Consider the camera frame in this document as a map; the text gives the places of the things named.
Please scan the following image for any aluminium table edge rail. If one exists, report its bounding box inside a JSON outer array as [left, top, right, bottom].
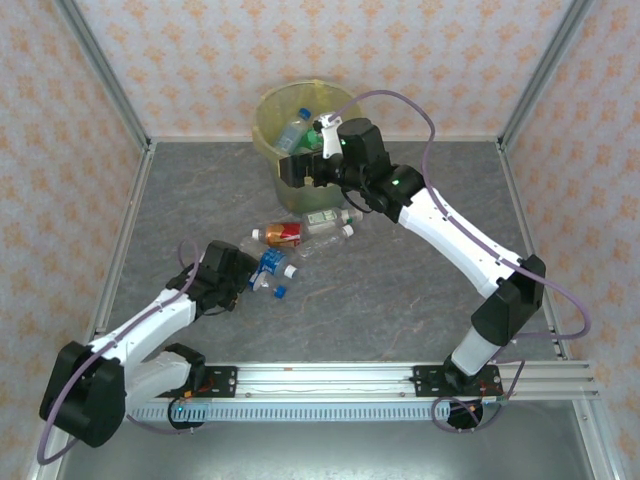
[[79, 142, 157, 351], [497, 141, 571, 361]]

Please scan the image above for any aluminium cross beam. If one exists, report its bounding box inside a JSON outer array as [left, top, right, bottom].
[[124, 359, 601, 402]]

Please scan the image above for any clear bottle, Pocari Sweat cap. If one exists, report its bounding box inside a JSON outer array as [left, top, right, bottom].
[[297, 223, 356, 260]]

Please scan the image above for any purple camera cable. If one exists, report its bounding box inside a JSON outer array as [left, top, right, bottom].
[[37, 238, 201, 466], [329, 89, 594, 436]]

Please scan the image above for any silver mesh waste bin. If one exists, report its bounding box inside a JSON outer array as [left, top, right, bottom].
[[252, 77, 361, 210]]

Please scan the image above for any yellow plastic bin liner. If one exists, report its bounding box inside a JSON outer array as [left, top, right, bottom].
[[252, 75, 361, 166]]

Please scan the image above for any aluminium corner post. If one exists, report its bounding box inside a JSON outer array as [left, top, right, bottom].
[[53, 0, 153, 151], [498, 0, 596, 151]]

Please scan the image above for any blue label bottle, white cap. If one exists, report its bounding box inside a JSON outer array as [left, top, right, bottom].
[[238, 235, 300, 280]]

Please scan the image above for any aluminium frame strut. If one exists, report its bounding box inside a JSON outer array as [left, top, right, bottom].
[[25, 434, 71, 480], [572, 399, 619, 480]]

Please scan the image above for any red label bottle, white cap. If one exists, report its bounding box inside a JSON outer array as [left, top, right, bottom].
[[250, 221, 305, 249]]

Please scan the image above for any white slotted cable duct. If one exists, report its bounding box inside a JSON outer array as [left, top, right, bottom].
[[127, 401, 454, 424]]

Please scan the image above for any green-white label bottle, white cap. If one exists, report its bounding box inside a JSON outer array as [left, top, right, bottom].
[[301, 207, 365, 235]]

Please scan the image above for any crushed blue label bottle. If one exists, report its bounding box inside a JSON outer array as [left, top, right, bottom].
[[247, 268, 289, 300]]

